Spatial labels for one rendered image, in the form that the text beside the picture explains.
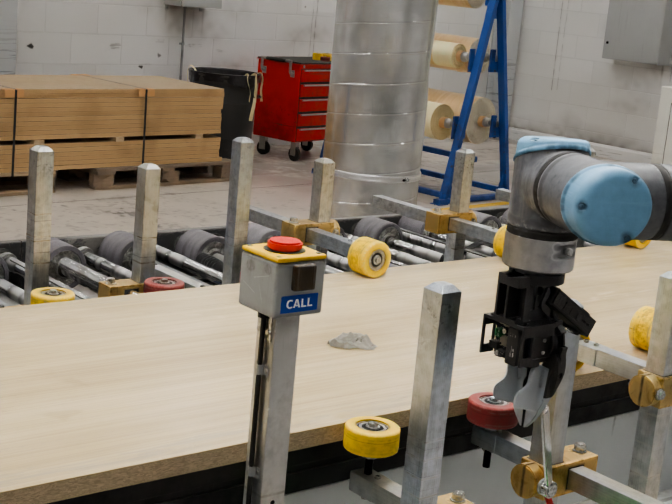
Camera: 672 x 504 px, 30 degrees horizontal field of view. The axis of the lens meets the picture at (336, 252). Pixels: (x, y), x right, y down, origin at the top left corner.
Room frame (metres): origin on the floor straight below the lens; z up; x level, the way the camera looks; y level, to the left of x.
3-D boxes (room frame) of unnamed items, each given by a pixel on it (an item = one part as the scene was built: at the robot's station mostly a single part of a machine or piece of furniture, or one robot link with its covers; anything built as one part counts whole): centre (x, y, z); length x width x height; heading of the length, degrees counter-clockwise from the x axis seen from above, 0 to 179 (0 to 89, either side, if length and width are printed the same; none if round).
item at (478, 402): (1.85, -0.27, 0.85); 0.08 x 0.08 x 0.11
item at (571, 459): (1.73, -0.35, 0.85); 0.14 x 0.06 x 0.05; 130
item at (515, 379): (1.56, -0.24, 1.02); 0.06 x 0.03 x 0.09; 130
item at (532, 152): (1.54, -0.26, 1.30); 0.10 x 0.09 x 0.12; 17
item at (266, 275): (1.39, 0.06, 1.18); 0.07 x 0.07 x 0.08; 40
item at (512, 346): (1.54, -0.25, 1.13); 0.09 x 0.08 x 0.12; 130
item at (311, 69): (10.36, 0.39, 0.41); 0.76 x 0.48 x 0.81; 143
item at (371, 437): (1.69, -0.08, 0.85); 0.08 x 0.08 x 0.11
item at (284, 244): (1.39, 0.06, 1.22); 0.04 x 0.04 x 0.02
